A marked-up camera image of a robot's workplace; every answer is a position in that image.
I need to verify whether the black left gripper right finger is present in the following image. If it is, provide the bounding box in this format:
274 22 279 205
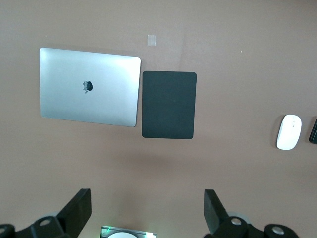
204 189 264 238

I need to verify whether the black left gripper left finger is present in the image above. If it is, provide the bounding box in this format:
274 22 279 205
18 188 92 238

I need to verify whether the white computer mouse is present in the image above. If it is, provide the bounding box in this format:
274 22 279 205
276 114 303 151

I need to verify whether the black smartphone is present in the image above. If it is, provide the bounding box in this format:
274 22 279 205
309 116 317 145

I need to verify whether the black mouse pad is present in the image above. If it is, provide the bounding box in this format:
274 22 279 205
141 70 198 140

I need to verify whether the silver closed laptop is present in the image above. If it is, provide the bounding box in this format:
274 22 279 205
39 47 142 128

